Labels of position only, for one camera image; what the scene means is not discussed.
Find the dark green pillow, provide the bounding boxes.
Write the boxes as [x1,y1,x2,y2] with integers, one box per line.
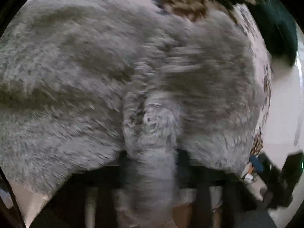
[246,0,298,67]

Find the grey fluffy fleece pants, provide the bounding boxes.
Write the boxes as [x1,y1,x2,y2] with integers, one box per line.
[1,0,264,227]

